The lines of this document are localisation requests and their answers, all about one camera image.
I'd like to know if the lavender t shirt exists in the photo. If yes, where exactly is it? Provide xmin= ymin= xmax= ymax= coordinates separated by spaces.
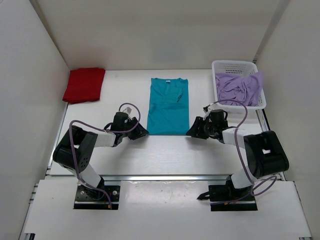
xmin=215 ymin=71 xmax=264 ymax=107

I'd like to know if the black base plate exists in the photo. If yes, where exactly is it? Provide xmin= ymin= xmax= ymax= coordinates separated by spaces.
xmin=197 ymin=177 xmax=258 ymax=212
xmin=73 ymin=184 xmax=121 ymax=210

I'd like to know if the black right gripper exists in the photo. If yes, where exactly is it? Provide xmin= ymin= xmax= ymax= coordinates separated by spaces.
xmin=187 ymin=117 xmax=217 ymax=140

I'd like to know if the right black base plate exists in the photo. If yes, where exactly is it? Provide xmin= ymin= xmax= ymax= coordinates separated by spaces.
xmin=197 ymin=177 xmax=258 ymax=212

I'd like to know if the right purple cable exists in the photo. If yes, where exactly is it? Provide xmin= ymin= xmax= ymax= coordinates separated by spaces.
xmin=203 ymin=99 xmax=278 ymax=206

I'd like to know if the purple cable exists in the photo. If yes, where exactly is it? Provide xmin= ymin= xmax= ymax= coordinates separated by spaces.
xmin=69 ymin=102 xmax=142 ymax=209
xmin=203 ymin=99 xmax=278 ymax=206

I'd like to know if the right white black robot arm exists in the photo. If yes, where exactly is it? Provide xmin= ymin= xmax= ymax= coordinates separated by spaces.
xmin=186 ymin=107 xmax=289 ymax=200

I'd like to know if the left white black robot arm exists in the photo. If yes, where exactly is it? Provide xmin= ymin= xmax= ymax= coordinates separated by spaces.
xmin=53 ymin=111 xmax=149 ymax=201

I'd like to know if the red t shirt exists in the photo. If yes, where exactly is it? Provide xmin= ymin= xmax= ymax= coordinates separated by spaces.
xmin=62 ymin=67 xmax=106 ymax=104

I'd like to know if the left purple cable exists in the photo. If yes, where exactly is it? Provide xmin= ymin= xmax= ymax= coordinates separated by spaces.
xmin=69 ymin=102 xmax=142 ymax=209

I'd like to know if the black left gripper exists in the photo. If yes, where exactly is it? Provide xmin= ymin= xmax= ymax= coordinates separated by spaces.
xmin=121 ymin=116 xmax=149 ymax=140

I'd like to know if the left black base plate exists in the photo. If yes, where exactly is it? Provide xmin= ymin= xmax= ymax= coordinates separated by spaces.
xmin=73 ymin=184 xmax=121 ymax=210

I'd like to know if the teal t shirt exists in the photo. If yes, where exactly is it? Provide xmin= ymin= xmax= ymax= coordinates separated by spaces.
xmin=147 ymin=78 xmax=190 ymax=136

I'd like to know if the aluminium frame rail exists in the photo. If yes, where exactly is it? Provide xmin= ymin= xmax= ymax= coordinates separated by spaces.
xmin=102 ymin=174 xmax=228 ymax=182

